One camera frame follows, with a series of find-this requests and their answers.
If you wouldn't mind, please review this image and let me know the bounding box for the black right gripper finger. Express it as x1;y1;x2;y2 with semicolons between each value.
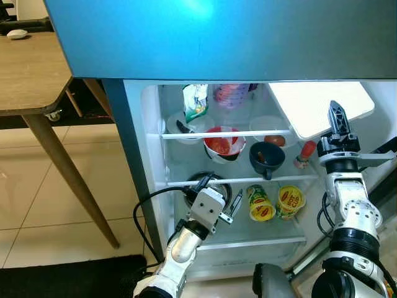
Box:
329;101;354;136

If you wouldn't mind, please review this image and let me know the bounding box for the blue grey fridge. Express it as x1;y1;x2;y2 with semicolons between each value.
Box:
45;0;397;280

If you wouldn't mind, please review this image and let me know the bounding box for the yellow instant noodle cup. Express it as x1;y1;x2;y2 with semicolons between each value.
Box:
275;185;306;219
246;184;277;222

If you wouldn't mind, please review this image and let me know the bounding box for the steel bowl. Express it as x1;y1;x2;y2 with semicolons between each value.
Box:
184;173;233;212

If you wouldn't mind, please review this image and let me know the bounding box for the clear crisper drawer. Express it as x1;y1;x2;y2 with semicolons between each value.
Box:
195;235;309;274

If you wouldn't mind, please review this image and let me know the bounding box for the dark blue cup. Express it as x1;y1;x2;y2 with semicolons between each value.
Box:
249;142;286;181

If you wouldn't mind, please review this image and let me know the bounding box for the red white paper bowl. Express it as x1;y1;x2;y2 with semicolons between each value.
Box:
203;126;246;163

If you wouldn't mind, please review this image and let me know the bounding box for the red tomato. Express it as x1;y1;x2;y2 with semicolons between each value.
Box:
264;135;287;147

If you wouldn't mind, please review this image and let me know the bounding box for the dark grey robot leg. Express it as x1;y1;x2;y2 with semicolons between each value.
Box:
252;263;292;298

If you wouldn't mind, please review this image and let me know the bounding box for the dark spoon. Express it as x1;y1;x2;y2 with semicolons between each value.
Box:
176;120;193;134

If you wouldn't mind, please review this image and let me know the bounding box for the clear purple measuring jug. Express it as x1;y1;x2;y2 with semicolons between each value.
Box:
212;83;252;112

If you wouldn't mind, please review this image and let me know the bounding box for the green snack bag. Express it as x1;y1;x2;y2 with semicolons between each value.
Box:
182;84;210;123

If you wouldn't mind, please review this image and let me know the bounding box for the small caster wheel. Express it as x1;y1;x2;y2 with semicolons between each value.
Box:
43;109;63;122

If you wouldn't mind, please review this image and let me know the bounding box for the wooden table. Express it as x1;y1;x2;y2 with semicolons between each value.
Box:
0;31;120;249

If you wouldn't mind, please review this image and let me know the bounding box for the small white oval object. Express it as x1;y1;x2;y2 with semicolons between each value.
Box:
6;29;29;40

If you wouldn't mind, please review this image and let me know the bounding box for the black flat object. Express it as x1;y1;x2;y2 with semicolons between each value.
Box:
0;17;53;35

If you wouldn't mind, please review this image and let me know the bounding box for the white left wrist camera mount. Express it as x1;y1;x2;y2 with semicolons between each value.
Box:
188;186;227;225

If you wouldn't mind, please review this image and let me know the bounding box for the white rail fridge shelf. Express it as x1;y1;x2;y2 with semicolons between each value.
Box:
160;129;293;140
166;174;323;187

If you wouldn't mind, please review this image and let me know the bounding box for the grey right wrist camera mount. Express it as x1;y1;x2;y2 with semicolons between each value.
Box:
319;138;397;168

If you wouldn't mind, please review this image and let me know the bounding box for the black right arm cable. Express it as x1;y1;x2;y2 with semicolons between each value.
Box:
318;189;339;240

